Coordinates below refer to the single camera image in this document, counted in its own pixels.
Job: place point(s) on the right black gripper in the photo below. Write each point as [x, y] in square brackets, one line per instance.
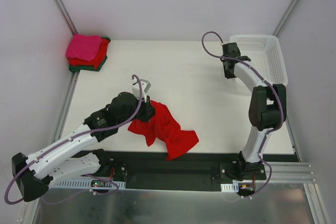
[228, 67]

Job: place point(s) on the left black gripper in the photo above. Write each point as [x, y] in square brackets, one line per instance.
[149, 109]

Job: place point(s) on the red t shirt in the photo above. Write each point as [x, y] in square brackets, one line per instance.
[164, 127]
[98, 60]

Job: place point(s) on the white plastic basket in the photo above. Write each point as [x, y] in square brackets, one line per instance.
[265, 54]

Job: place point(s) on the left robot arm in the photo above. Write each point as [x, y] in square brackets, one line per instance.
[35, 173]

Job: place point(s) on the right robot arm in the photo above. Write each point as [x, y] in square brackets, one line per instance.
[267, 111]

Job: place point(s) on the folded red t shirt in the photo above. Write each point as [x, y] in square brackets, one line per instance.
[98, 60]

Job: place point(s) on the folded green t shirt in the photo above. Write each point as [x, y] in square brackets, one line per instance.
[75, 69]

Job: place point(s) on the folded pink t shirt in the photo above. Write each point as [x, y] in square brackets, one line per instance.
[83, 47]

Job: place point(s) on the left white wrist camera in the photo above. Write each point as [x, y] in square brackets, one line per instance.
[144, 86]

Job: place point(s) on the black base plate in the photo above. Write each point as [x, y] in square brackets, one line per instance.
[151, 170]

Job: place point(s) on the right grey cable duct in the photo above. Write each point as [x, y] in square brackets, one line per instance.
[230, 188]

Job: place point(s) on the grey cable duct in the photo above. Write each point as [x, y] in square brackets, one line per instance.
[89, 184]
[230, 188]

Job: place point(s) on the left grey cable duct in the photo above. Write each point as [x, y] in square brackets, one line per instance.
[89, 184]

